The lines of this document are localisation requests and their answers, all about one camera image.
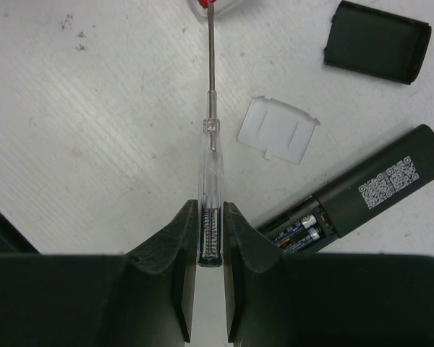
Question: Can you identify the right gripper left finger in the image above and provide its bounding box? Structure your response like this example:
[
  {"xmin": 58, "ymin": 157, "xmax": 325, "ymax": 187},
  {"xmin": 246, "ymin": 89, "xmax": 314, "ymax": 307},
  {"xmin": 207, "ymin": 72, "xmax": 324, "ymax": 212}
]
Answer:
[{"xmin": 0, "ymin": 200, "xmax": 197, "ymax": 346}]

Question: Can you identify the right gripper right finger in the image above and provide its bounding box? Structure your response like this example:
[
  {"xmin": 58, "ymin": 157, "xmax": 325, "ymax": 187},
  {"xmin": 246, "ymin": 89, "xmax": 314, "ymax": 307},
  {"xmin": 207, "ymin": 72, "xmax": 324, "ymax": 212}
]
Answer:
[{"xmin": 224, "ymin": 203, "xmax": 434, "ymax": 346}]

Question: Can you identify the white battery cover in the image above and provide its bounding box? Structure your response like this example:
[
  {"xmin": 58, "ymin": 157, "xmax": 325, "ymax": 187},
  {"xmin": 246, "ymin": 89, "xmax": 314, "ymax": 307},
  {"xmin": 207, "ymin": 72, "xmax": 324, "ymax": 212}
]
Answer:
[{"xmin": 237, "ymin": 96, "xmax": 320, "ymax": 164}]

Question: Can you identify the black remote control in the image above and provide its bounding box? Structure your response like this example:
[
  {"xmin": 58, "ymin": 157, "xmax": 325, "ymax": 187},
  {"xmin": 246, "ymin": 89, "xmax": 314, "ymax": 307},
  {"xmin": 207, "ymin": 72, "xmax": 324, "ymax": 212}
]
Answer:
[{"xmin": 257, "ymin": 124, "xmax": 434, "ymax": 253}]

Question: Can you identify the black battery cover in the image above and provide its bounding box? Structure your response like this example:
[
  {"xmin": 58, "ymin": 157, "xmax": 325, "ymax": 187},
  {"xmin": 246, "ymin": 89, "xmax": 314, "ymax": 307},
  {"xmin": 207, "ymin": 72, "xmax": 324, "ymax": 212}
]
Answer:
[{"xmin": 324, "ymin": 1, "xmax": 432, "ymax": 85}]

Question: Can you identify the red battery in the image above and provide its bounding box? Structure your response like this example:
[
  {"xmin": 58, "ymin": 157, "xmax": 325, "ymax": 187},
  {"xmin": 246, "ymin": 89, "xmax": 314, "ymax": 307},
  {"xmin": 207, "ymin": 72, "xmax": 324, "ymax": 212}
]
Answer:
[{"xmin": 198, "ymin": 0, "xmax": 216, "ymax": 9}]

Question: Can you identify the lower black battery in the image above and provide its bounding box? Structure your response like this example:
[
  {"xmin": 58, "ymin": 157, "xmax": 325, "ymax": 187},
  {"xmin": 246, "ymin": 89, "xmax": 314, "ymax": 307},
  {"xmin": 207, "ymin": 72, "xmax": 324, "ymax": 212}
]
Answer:
[{"xmin": 277, "ymin": 226, "xmax": 322, "ymax": 252}]

